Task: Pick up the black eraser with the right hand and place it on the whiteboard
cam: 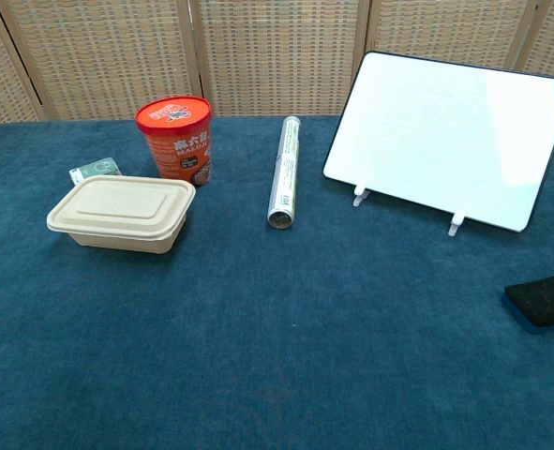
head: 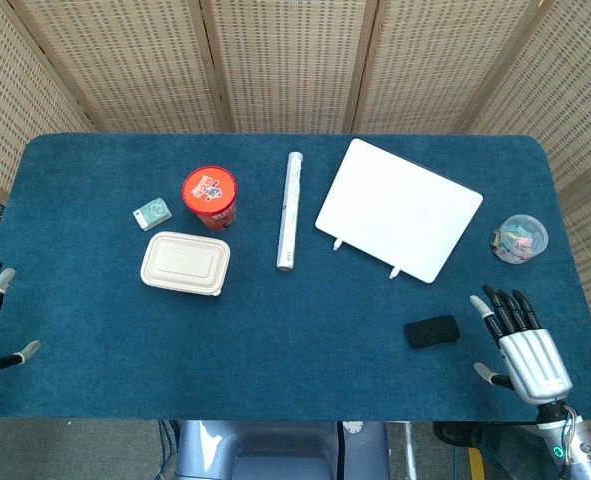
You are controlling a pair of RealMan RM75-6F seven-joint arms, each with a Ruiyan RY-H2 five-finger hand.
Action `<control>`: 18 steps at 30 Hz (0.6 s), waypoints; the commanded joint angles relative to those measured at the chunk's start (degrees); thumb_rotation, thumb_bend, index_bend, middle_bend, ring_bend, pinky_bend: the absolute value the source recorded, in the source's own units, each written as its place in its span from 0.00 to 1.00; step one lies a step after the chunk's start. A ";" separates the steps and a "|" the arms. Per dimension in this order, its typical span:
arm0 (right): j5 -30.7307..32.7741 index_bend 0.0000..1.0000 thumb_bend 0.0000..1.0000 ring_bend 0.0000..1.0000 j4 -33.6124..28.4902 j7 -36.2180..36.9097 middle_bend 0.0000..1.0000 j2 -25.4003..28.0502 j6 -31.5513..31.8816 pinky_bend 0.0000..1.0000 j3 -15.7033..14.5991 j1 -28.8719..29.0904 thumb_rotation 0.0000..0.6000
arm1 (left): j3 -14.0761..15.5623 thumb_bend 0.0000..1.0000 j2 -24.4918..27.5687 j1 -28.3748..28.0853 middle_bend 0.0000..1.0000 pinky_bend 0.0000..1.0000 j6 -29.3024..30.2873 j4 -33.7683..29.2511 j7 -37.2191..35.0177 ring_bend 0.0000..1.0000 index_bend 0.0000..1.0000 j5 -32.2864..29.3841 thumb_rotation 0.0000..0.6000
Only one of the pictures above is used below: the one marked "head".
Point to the small green white box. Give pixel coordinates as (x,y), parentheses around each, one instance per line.
(151,212)

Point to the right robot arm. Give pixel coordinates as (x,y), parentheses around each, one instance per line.
(572,440)

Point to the beige lidded food box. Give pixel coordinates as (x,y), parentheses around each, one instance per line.
(185,262)

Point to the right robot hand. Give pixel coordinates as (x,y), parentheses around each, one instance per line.
(530,350)

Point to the white whiteboard with feet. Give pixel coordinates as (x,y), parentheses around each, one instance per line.
(400,207)

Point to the blue table mat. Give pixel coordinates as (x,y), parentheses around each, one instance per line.
(295,350)

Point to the red instant noodle cup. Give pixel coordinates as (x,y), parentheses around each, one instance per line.
(210,196)

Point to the clear cup of colourful items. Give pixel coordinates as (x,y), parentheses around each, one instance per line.
(519,239)

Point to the silver foil roll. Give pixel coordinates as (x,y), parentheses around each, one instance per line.
(290,210)

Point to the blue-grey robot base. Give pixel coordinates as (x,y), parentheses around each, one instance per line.
(280,450)

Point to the black whiteboard eraser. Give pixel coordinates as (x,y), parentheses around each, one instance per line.
(432,330)

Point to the woven folding screen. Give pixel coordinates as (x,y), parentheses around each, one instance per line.
(295,65)

